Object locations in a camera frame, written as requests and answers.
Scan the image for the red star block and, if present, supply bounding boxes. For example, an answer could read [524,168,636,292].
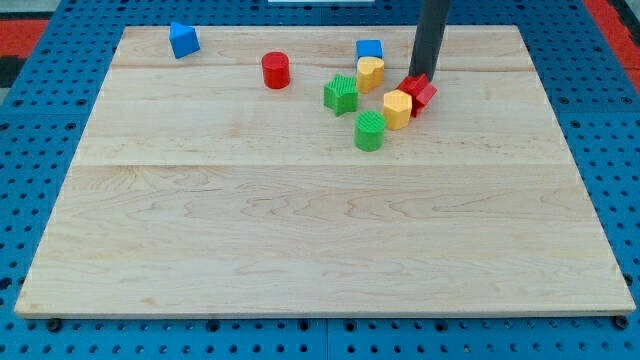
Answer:
[396,74,437,117]

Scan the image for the green star block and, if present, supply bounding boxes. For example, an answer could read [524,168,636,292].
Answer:
[323,73,359,116]

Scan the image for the yellow hexagon block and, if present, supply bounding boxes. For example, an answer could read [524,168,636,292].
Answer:
[383,90,412,130]

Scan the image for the green cylinder block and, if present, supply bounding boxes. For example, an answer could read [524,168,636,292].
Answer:
[354,110,386,152]

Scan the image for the light wooden board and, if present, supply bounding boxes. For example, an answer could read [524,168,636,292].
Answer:
[15,25,636,319]

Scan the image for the yellow heart block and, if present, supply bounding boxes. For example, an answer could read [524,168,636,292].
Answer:
[356,56,385,94]

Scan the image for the red cylinder block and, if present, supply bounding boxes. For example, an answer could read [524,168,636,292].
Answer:
[261,51,290,89]

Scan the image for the blue cube block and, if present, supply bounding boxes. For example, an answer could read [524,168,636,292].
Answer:
[355,39,384,62]

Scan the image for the blue triangle block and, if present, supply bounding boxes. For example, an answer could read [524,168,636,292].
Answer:
[169,22,200,59]

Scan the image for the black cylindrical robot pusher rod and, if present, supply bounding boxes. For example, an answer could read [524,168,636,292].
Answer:
[408,0,451,81]

